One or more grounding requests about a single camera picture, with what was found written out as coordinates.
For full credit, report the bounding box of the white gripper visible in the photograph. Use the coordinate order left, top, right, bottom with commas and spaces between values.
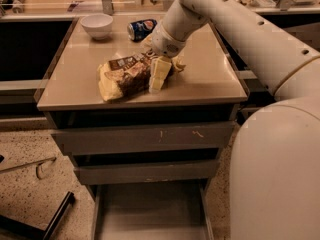
140, 21, 186, 94

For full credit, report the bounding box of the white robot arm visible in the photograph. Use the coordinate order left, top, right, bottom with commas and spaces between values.
151, 0, 320, 240

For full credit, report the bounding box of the grey top drawer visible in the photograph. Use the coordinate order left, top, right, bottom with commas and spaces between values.
52, 121, 235, 156

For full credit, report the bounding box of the grey drawer cabinet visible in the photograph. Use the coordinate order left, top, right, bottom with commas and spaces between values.
34, 12, 250, 240

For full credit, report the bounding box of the grey middle drawer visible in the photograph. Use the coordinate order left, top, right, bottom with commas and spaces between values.
74, 160, 219, 185

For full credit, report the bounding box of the grey open bottom drawer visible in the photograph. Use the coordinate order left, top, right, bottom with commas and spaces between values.
91, 180, 214, 240

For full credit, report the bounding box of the blue pepsi can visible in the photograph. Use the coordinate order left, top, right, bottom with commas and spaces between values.
127, 19, 157, 42

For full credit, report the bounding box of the white ceramic bowl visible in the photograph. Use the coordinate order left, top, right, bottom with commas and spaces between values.
80, 14, 113, 40

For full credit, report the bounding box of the thin metal rod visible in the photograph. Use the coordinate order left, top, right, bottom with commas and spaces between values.
0, 157, 56, 174

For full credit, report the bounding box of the black metal frame leg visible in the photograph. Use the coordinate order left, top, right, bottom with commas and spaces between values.
0, 192, 75, 240

